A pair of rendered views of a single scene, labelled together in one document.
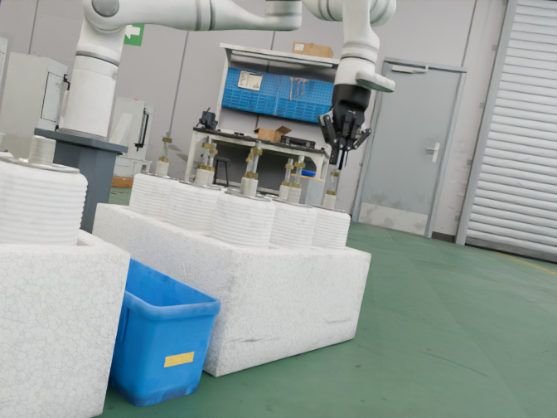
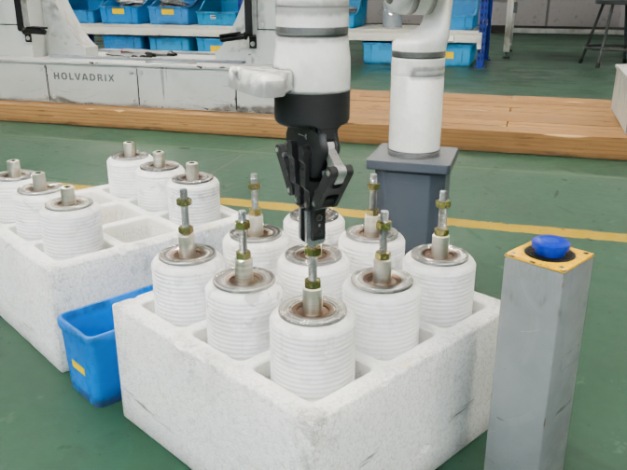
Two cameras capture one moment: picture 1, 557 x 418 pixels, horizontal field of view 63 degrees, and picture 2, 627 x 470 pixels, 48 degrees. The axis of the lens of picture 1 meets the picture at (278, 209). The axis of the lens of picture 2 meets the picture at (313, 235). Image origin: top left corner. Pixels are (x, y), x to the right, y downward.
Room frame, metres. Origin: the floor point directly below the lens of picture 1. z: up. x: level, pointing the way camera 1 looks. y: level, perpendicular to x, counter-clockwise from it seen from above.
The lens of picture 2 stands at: (0.98, -0.79, 0.59)
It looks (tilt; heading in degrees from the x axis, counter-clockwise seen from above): 20 degrees down; 96
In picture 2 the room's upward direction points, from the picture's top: straight up
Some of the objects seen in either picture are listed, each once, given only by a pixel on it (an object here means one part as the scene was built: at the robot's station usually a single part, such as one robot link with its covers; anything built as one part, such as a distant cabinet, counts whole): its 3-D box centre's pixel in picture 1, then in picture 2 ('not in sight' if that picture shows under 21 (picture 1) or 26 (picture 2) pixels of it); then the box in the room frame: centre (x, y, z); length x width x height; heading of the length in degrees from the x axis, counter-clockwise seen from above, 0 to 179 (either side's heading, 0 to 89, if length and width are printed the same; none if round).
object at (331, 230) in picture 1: (318, 253); (313, 382); (0.90, -0.10, 0.16); 0.10 x 0.10 x 0.18
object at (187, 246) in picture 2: (249, 189); (187, 245); (0.72, 0.05, 0.26); 0.02 x 0.02 x 0.03
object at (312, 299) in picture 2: (329, 202); (313, 300); (0.90, -0.10, 0.26); 0.02 x 0.02 x 0.03
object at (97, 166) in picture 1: (73, 202); (410, 231); (1.02, 0.46, 0.15); 0.15 x 0.15 x 0.30; 80
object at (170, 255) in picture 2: (247, 196); (188, 255); (0.72, 0.05, 0.25); 0.08 x 0.08 x 0.01
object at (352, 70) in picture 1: (361, 72); (295, 57); (0.89, -0.11, 0.52); 0.11 x 0.09 x 0.06; 34
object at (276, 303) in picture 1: (230, 273); (313, 362); (0.88, 0.07, 0.09); 0.39 x 0.39 x 0.18; 51
